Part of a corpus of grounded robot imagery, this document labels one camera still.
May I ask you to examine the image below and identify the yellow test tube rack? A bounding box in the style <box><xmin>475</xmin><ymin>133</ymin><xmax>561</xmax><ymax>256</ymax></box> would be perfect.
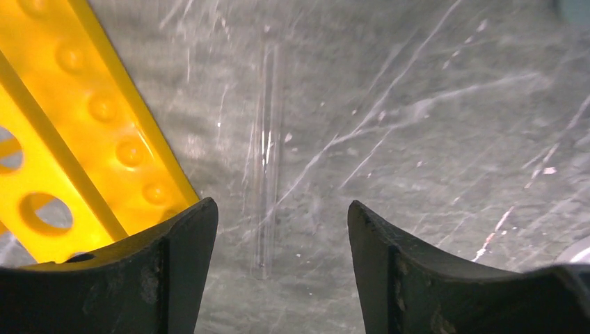
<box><xmin>1</xmin><ymin>1</ymin><xmax>198</xmax><ymax>262</ymax></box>

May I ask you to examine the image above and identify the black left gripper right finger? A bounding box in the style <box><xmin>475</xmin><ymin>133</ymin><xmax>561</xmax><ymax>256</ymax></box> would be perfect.
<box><xmin>347</xmin><ymin>201</ymin><xmax>589</xmax><ymax>333</ymax></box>

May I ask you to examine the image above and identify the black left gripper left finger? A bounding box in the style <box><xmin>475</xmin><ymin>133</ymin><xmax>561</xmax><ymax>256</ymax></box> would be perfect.
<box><xmin>1</xmin><ymin>198</ymin><xmax>218</xmax><ymax>333</ymax></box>

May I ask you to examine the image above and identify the clear glass test tube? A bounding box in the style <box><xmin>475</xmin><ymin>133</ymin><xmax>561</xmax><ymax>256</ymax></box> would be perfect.
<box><xmin>252</xmin><ymin>41</ymin><xmax>282</xmax><ymax>280</ymax></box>

